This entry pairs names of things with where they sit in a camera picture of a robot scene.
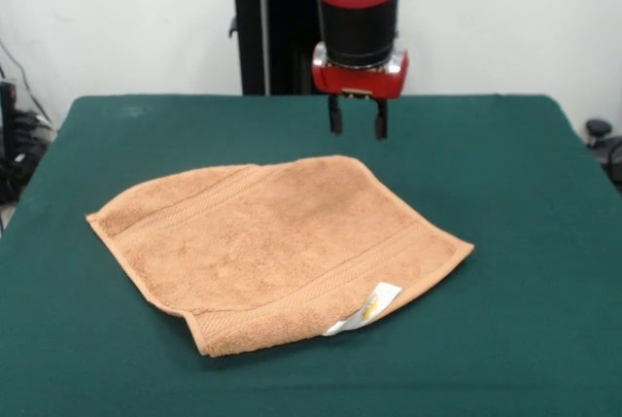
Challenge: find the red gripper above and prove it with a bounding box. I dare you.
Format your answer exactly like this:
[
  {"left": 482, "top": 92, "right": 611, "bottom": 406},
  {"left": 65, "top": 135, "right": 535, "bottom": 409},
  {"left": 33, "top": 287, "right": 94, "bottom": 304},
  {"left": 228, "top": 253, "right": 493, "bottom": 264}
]
[{"left": 311, "top": 42, "right": 410, "bottom": 141}]

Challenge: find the orange terry towel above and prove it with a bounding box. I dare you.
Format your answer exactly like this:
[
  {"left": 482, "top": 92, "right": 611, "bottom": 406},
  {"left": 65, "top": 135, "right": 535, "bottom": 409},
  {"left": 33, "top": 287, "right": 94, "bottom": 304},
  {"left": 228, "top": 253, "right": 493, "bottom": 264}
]
[{"left": 86, "top": 155, "right": 475, "bottom": 359}]

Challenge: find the dark green table cloth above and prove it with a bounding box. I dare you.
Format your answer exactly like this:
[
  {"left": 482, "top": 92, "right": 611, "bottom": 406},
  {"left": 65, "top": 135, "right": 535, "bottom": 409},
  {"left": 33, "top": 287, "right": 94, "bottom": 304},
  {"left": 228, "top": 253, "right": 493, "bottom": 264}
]
[{"left": 0, "top": 93, "right": 622, "bottom": 417}]

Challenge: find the black equipment stack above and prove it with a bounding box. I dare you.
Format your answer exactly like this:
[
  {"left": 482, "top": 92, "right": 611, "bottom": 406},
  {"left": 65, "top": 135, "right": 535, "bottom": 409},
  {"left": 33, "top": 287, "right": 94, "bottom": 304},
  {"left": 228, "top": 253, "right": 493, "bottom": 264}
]
[{"left": 0, "top": 79, "right": 55, "bottom": 205}]

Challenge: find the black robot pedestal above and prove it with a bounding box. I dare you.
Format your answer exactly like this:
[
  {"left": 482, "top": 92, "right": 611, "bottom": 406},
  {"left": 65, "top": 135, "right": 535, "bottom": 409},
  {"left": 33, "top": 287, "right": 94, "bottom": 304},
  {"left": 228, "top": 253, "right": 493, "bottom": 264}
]
[{"left": 206, "top": 0, "right": 423, "bottom": 96}]

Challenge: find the grey cable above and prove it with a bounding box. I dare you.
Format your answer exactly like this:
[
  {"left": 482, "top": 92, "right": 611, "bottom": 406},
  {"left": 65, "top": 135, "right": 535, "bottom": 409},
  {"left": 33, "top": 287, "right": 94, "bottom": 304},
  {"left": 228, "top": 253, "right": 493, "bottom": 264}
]
[{"left": 0, "top": 40, "right": 52, "bottom": 122}]

